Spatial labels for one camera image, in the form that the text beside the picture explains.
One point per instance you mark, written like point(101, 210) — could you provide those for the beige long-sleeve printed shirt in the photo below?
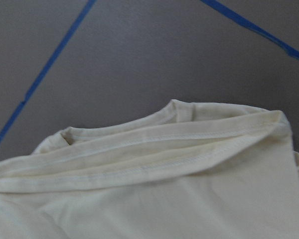
point(189, 171)

